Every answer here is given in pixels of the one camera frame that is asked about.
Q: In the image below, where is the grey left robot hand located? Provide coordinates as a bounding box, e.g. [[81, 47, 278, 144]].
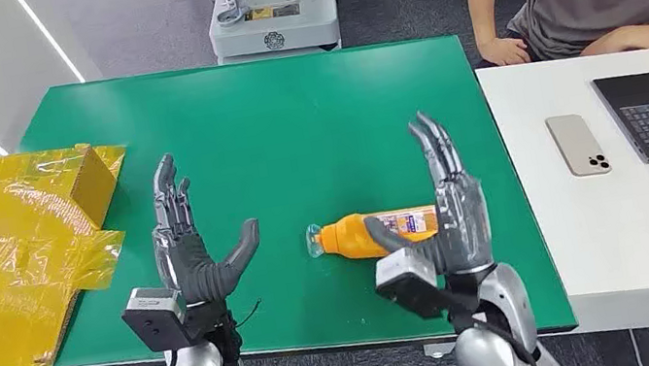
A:
[[139, 141, 271, 313]]

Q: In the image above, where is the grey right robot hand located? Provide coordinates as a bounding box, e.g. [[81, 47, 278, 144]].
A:
[[348, 104, 499, 289]]

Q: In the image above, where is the orange juice bottle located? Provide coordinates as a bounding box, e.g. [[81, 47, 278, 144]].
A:
[[303, 201, 444, 270]]

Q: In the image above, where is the beige smartphone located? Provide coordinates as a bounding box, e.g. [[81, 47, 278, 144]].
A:
[[544, 109, 613, 183]]

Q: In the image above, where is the white desk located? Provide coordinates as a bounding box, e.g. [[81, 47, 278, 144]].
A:
[[474, 42, 649, 350]]

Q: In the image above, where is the green topped table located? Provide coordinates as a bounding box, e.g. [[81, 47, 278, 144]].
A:
[[9, 11, 580, 366]]

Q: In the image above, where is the yellow taped cardboard box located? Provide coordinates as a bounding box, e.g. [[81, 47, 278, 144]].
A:
[[0, 135, 160, 366]]

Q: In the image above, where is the person's right hand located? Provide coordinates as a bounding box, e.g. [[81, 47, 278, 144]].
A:
[[476, 32, 532, 72]]

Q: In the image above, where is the person's hand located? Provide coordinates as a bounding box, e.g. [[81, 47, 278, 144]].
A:
[[577, 25, 637, 59], [476, 32, 532, 72]]

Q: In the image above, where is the person's left hand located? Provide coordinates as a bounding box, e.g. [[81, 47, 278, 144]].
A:
[[577, 25, 637, 59]]

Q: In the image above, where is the grey machine base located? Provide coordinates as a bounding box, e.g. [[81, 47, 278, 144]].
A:
[[203, 0, 346, 70]]

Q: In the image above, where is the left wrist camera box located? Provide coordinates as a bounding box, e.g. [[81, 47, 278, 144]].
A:
[[118, 281, 194, 358]]

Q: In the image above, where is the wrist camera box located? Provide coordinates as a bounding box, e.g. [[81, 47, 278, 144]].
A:
[[369, 243, 451, 326], [118, 281, 194, 358]]

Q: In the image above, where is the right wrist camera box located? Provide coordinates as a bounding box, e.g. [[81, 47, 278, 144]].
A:
[[369, 243, 451, 326]]

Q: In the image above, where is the thin black wire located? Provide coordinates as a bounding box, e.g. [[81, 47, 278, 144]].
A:
[[230, 298, 267, 329]]

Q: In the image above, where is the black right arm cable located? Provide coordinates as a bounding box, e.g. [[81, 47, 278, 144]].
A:
[[447, 292, 540, 366]]

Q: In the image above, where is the white cable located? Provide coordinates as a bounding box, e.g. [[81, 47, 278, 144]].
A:
[[629, 328, 645, 366]]

